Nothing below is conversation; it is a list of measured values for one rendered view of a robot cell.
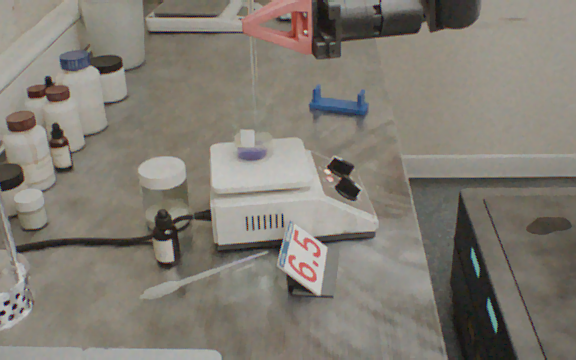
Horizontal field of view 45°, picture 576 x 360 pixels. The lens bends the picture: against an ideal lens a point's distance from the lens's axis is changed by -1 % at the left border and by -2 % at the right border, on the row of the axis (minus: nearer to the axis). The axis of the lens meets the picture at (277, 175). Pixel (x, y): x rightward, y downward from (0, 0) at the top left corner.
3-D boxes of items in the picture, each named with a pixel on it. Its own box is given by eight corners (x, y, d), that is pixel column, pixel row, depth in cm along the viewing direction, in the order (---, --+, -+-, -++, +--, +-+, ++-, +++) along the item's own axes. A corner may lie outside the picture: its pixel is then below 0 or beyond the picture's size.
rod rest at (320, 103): (369, 108, 122) (369, 88, 120) (363, 115, 119) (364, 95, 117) (314, 101, 125) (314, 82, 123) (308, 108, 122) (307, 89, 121)
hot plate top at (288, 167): (301, 142, 93) (301, 136, 92) (315, 186, 82) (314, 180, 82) (210, 149, 92) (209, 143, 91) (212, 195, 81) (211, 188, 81)
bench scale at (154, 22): (251, 35, 162) (250, 14, 160) (144, 34, 166) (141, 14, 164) (265, 12, 179) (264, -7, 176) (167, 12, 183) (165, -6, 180)
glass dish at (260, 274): (289, 279, 80) (288, 263, 79) (252, 300, 77) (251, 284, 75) (257, 259, 83) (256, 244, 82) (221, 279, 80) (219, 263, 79)
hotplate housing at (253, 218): (357, 187, 97) (358, 135, 94) (378, 239, 86) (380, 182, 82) (196, 201, 96) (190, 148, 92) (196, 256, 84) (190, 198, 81)
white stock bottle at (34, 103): (63, 137, 116) (54, 88, 112) (35, 144, 114) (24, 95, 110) (56, 127, 120) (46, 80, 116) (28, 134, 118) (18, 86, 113)
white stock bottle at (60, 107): (88, 138, 115) (78, 81, 110) (81, 153, 110) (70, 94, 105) (55, 140, 115) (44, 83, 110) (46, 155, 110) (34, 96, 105)
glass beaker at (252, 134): (280, 163, 86) (278, 102, 83) (237, 170, 85) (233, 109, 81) (268, 143, 92) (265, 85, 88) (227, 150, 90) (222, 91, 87)
